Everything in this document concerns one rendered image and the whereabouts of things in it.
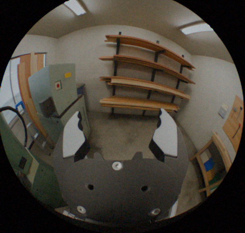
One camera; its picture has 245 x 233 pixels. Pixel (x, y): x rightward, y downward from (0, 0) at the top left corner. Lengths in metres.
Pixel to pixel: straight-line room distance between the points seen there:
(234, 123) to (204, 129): 1.06
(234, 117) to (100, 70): 3.57
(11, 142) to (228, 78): 3.38
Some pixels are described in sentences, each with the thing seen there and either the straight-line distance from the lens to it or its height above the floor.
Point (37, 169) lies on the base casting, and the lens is 0.80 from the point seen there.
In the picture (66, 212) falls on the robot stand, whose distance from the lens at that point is 0.70.
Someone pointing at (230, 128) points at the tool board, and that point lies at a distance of 2.42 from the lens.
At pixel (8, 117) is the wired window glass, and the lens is 2.26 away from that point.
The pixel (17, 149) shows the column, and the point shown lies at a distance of 0.79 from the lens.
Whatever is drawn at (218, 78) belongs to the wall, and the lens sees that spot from 2.63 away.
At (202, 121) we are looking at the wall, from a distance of 2.58.
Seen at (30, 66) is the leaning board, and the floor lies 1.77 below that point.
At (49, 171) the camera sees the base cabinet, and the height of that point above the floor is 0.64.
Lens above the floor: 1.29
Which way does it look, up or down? 33 degrees down
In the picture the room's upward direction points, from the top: 7 degrees clockwise
